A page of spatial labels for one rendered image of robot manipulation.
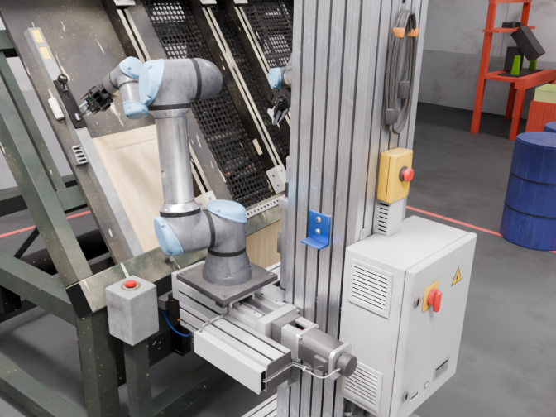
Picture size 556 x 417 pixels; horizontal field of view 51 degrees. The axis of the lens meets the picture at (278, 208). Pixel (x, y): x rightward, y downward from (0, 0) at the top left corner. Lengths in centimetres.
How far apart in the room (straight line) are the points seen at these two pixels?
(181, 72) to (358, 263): 68
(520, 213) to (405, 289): 343
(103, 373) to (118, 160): 82
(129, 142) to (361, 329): 130
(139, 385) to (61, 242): 57
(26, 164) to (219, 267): 82
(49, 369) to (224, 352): 182
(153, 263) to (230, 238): 66
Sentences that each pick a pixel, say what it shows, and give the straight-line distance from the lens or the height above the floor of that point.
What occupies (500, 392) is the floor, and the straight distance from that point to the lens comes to 322.
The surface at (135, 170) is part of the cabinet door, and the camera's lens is 242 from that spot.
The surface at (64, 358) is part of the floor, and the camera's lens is 336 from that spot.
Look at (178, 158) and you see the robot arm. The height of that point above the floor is 142.
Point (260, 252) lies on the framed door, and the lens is 319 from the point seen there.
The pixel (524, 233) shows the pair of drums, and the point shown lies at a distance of 488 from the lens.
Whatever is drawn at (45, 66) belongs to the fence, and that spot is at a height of 157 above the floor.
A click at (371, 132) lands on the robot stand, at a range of 151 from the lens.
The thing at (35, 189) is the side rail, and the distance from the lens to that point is 215.
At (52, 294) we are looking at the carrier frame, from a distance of 231.
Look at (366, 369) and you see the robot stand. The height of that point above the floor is 90.
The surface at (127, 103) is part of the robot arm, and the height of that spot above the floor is 150.
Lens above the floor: 187
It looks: 21 degrees down
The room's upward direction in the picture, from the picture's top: 1 degrees clockwise
